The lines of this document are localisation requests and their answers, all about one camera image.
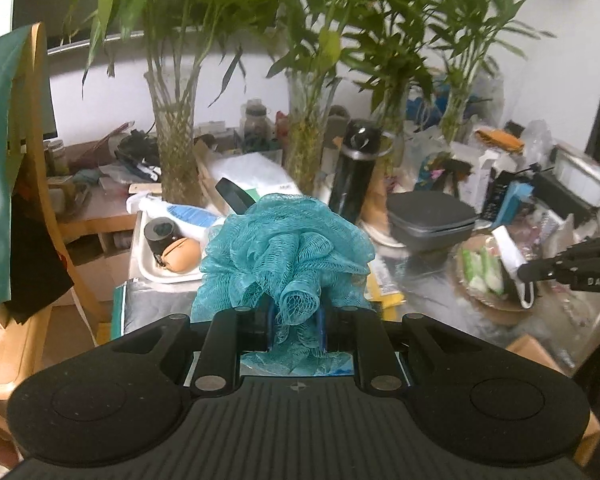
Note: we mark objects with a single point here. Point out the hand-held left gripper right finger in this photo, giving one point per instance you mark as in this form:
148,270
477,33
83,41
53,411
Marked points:
322,330

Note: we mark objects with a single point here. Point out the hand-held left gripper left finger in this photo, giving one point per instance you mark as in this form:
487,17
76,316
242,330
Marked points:
267,330

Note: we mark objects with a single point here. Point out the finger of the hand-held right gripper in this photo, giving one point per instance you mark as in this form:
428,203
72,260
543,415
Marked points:
597,246
545,269

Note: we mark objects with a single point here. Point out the black face mask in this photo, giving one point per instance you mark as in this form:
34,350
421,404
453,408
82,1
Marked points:
515,255

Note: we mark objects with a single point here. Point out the teal mesh bath loofah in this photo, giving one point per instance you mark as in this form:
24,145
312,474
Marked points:
285,260

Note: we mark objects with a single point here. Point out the brown cardboard box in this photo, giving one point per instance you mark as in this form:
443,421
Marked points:
535,355

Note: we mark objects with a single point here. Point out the woven basket tray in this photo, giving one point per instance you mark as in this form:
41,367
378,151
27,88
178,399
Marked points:
500,305

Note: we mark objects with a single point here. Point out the black flat device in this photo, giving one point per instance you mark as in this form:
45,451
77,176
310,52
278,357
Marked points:
565,195

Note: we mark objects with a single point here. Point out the green wipes sachets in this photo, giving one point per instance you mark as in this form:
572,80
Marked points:
480,270

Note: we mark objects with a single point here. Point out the blue carton box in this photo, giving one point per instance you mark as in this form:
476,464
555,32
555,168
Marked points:
515,202

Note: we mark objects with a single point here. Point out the white plastic container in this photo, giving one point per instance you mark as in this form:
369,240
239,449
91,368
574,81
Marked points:
582,172

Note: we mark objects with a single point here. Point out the black carton box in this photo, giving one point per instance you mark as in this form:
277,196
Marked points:
497,195

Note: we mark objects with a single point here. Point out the brown egg-shaped pouch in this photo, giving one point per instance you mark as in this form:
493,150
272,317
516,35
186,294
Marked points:
181,256

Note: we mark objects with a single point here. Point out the white carton box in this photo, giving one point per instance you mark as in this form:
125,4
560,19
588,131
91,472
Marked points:
480,175

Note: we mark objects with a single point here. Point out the silver foil mat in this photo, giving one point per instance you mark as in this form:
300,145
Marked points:
430,280

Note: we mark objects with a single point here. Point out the grey zipper case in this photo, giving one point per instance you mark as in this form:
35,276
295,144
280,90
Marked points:
430,217

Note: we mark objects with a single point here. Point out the small black tripod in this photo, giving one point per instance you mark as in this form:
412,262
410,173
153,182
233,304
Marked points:
454,175

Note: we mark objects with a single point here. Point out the orange yellow bag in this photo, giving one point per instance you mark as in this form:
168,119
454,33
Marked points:
500,140

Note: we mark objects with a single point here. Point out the white plastic tray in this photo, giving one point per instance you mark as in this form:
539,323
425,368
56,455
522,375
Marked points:
142,265

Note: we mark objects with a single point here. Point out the black tape roll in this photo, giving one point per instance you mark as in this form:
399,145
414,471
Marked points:
161,235

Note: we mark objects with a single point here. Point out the white blue tube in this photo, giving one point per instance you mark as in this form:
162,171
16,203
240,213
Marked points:
185,212

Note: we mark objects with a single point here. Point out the white crumpled plastic bag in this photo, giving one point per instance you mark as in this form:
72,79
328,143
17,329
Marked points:
260,172

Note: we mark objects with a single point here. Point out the black thermos bottle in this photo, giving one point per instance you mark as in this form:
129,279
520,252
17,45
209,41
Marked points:
352,175

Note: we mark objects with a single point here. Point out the small glass vase with bamboo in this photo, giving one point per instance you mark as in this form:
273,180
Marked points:
455,110

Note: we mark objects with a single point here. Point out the tall glass vase with bamboo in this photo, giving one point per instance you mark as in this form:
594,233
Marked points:
307,135

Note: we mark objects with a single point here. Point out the dark glass jar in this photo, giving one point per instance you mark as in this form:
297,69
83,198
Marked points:
256,127

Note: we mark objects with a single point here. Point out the wooden side table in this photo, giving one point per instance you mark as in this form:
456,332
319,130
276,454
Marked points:
100,210

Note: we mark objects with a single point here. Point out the round glass vase with bamboo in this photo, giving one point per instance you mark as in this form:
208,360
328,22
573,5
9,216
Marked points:
395,120

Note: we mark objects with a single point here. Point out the wide glass vase with bamboo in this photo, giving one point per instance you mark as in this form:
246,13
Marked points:
172,135

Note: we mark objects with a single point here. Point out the wooden chair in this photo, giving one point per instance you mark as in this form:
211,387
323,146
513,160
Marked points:
45,270

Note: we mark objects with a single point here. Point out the green tote bag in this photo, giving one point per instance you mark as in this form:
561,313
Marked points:
5,170

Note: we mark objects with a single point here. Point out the black monitor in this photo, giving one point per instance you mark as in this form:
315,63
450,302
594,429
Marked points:
45,5

